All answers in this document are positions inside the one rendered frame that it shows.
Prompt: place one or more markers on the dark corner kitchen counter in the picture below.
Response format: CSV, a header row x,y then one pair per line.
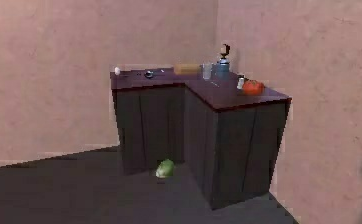
x,y
222,133

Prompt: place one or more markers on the clear glass cup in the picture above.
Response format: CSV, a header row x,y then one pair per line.
x,y
207,70

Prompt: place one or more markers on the thin silver knife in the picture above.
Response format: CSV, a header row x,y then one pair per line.
x,y
214,83

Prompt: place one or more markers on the small dark round bowl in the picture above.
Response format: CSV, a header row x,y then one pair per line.
x,y
149,74

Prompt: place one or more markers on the green lettuce head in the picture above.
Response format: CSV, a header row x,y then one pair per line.
x,y
165,168

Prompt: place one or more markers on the blue kettle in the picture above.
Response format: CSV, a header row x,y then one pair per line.
x,y
222,68

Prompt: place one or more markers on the white pepper shaker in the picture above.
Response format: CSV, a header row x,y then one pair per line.
x,y
240,82

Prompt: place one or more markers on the red tomato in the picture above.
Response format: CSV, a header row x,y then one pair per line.
x,y
253,87

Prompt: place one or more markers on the white egg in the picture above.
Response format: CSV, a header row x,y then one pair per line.
x,y
117,70

